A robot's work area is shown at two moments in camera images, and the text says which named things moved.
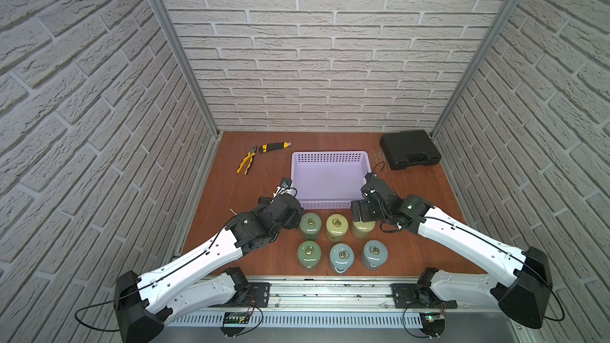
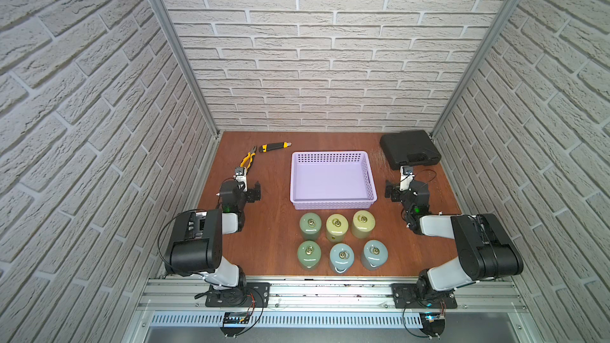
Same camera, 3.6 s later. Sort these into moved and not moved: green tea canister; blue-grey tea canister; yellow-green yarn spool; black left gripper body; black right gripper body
Moved: black left gripper body; black right gripper body
Not moved: yellow-green yarn spool; blue-grey tea canister; green tea canister
